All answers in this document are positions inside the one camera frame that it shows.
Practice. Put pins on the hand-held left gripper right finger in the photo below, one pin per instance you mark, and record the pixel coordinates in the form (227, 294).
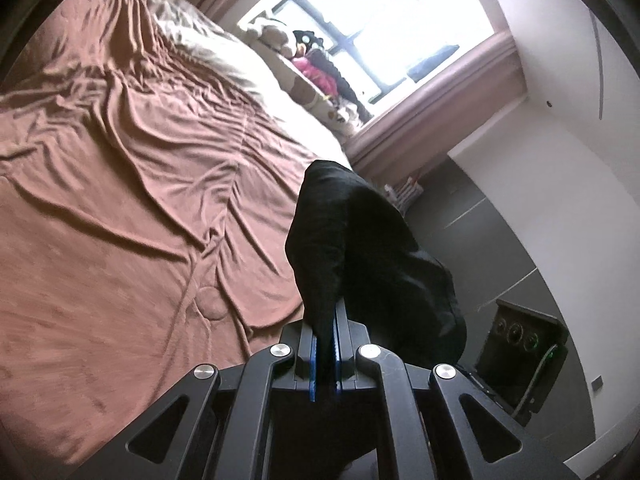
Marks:
(339, 360)

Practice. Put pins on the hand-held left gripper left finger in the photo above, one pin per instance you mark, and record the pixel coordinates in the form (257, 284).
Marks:
(314, 360)

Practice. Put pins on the black pants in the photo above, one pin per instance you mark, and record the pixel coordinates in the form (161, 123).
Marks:
(360, 240)

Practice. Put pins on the black box with dials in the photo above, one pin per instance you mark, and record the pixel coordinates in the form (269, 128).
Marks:
(510, 355)

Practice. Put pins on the white pink packages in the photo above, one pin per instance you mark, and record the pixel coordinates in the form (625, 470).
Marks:
(407, 192)

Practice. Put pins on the spotted cream cushion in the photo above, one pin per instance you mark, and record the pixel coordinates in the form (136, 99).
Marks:
(320, 105)

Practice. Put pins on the bed with brown sheet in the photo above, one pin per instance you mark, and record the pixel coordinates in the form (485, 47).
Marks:
(125, 185)

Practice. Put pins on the pink cloth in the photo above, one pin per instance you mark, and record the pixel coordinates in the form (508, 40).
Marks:
(312, 67)

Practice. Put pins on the dark blue cushion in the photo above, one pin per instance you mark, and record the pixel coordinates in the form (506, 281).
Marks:
(432, 62)

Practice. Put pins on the beige pillow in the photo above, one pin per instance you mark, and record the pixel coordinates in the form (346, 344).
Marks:
(225, 55)

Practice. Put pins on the black plush toy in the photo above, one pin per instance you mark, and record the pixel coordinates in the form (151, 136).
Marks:
(305, 40)

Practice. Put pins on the beige plush toy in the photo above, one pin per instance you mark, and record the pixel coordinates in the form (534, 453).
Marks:
(270, 32)

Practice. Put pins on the window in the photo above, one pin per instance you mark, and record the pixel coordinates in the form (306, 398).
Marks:
(400, 10)

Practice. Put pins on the grey wall socket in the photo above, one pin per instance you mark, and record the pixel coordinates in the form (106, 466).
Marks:
(595, 383)

